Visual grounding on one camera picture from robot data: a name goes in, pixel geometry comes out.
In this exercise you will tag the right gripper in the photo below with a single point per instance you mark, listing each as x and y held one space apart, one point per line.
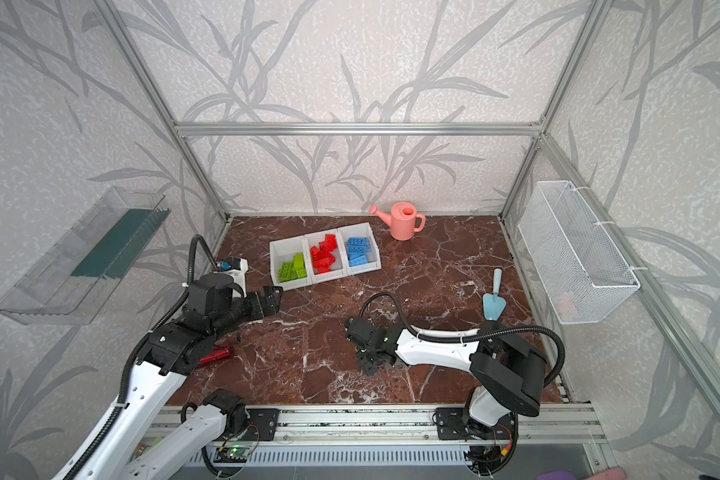
363 339

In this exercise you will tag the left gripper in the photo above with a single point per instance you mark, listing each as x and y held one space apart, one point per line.
268 300

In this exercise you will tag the green brick studs-down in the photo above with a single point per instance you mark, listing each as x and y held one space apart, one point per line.
299 270

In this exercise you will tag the blue brick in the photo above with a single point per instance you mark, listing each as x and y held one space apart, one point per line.
358 243
354 252
357 261

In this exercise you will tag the blue brick bottom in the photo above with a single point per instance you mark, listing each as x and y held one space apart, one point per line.
357 261

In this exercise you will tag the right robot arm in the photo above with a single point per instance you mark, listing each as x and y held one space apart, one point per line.
512 365

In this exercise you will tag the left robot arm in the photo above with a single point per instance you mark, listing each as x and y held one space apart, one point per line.
156 368

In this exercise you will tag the left white bin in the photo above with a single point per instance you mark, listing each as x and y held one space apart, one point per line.
283 251

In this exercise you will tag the white bin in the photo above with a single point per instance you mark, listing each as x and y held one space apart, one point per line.
338 268
374 257
283 251

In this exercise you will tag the middle white bin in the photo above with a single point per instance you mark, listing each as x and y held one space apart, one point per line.
338 268

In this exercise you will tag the red cylinder tool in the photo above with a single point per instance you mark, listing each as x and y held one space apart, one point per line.
217 355

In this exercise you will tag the right white bin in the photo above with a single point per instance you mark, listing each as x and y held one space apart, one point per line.
374 257

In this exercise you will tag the light blue trowel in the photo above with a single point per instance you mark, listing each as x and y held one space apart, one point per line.
493 303

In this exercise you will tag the pink watering can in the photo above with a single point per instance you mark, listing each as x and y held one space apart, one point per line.
403 220

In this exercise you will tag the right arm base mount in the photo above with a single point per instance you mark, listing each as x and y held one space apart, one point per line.
456 424

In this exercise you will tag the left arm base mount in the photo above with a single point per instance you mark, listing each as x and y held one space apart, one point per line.
256 424

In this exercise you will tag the aluminium front rail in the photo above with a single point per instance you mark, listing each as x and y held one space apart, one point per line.
411 424

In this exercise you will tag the clear wall shelf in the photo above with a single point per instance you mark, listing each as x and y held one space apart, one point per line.
71 282

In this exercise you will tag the white wire basket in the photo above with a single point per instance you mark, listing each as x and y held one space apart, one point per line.
584 274

